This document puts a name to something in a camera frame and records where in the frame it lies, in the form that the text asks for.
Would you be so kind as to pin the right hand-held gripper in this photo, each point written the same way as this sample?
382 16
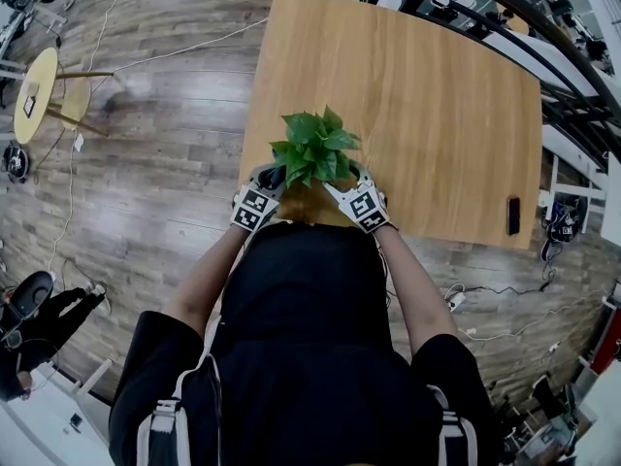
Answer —
366 209

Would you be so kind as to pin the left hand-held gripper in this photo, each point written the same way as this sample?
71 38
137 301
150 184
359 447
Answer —
254 209

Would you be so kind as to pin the green potted plant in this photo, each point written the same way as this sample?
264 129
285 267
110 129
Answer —
315 148

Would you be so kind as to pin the person's left forearm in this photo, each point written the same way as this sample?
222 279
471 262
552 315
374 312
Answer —
204 284

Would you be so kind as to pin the person's right forearm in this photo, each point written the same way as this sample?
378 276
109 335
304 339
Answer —
417 294

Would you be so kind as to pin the person's right hand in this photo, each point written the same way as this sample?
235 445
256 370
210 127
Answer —
383 202

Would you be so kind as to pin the white power strip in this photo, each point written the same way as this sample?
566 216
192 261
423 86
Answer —
457 301

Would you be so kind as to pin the black smartphone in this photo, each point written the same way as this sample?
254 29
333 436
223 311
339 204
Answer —
513 216

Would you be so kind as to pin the person's black clothing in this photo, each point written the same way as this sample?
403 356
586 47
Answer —
310 357

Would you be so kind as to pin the black patterned device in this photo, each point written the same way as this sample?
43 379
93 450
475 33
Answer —
563 226
15 160

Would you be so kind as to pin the long white desk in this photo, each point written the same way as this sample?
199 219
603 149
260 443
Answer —
567 141

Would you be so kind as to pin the round yellow side table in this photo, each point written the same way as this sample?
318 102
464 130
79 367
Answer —
34 95

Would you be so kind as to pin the white desk with side panel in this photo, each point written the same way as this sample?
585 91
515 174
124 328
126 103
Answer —
612 202

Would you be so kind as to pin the red cabinet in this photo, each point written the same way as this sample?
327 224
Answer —
609 350

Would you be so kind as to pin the white corner desk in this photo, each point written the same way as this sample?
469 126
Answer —
43 430

